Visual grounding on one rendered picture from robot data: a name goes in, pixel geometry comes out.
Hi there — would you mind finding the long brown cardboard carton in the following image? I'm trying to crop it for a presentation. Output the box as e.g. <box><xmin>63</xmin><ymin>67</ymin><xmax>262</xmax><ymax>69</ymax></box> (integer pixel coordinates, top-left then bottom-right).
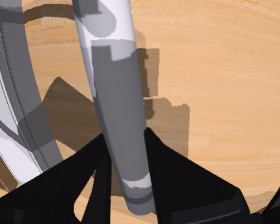
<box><xmin>0</xmin><ymin>156</ymin><xmax>19</xmax><ymax>193</ymax></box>

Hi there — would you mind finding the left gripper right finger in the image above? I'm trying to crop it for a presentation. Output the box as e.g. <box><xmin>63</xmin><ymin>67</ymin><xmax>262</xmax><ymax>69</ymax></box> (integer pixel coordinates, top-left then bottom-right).
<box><xmin>144</xmin><ymin>127</ymin><xmax>250</xmax><ymax>224</ymax></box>

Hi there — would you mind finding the grey tube with white end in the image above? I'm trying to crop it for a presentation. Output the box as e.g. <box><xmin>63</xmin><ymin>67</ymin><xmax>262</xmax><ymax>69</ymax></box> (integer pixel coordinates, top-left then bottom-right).
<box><xmin>72</xmin><ymin>0</ymin><xmax>155</xmax><ymax>216</ymax></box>

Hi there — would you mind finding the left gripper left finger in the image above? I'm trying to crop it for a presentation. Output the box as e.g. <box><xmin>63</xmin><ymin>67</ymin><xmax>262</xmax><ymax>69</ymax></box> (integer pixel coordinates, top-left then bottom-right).
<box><xmin>0</xmin><ymin>133</ymin><xmax>112</xmax><ymax>224</ymax></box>

